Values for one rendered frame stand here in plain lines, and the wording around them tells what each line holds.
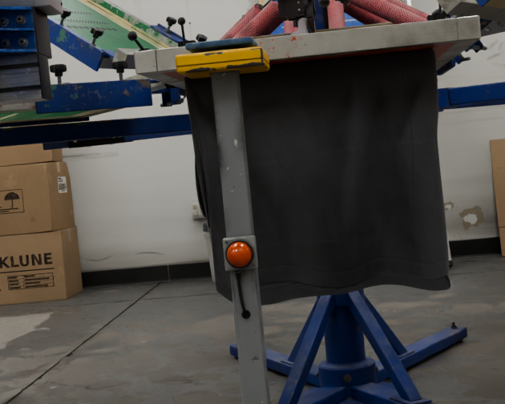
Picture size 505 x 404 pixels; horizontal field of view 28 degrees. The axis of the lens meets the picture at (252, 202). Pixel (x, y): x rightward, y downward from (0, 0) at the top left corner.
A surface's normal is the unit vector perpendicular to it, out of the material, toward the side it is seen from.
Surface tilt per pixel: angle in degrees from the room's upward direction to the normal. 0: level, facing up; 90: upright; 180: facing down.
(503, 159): 77
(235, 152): 90
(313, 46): 90
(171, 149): 90
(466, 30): 90
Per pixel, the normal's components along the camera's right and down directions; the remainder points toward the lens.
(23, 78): 0.00, 0.05
